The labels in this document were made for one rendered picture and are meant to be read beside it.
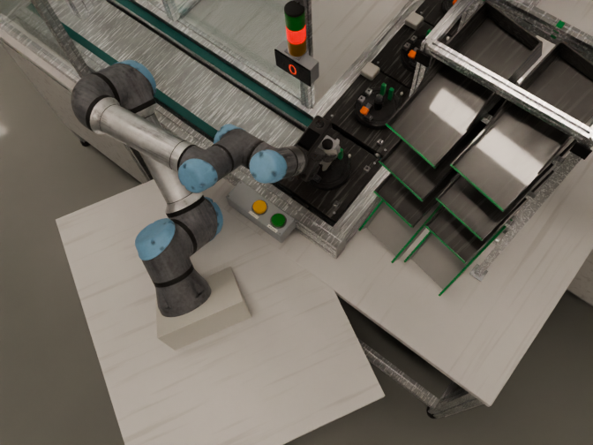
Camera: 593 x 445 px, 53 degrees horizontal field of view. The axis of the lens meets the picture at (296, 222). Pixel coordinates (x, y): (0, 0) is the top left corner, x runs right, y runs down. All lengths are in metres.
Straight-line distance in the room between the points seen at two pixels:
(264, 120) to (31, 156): 1.60
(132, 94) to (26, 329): 1.57
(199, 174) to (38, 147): 2.02
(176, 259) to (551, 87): 0.98
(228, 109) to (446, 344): 0.99
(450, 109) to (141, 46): 1.27
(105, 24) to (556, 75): 1.56
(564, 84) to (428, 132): 0.26
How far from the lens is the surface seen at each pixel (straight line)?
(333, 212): 1.71
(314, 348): 1.71
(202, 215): 1.65
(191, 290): 1.62
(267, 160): 1.33
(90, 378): 2.76
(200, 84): 2.03
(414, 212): 1.47
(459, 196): 1.33
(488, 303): 1.80
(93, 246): 1.93
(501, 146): 1.19
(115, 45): 2.21
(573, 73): 1.22
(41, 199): 3.10
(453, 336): 1.76
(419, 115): 1.21
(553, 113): 1.12
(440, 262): 1.63
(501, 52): 1.22
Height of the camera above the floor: 2.55
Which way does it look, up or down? 68 degrees down
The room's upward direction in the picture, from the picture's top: 7 degrees counter-clockwise
